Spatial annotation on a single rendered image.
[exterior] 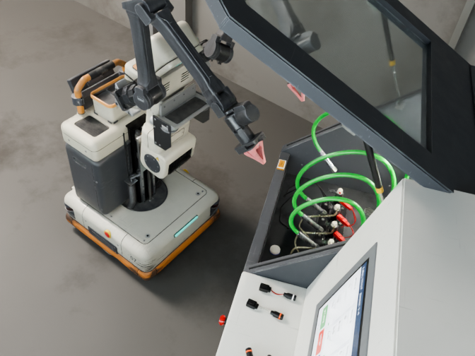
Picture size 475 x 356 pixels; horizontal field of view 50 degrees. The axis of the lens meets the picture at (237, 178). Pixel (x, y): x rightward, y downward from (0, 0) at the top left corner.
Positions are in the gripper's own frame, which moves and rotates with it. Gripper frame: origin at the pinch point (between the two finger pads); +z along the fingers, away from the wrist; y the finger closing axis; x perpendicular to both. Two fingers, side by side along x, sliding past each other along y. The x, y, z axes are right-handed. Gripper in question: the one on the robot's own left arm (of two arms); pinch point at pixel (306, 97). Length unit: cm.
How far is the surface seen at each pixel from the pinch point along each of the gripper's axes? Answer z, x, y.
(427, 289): 47, -63, -57
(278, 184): 29.0, 24.7, -1.8
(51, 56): -103, 283, 43
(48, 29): -135, 310, 61
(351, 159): 28.6, 8.7, 27.5
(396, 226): 37, -53, -47
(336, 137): 17.8, 8.1, 20.8
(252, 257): 48, 15, -33
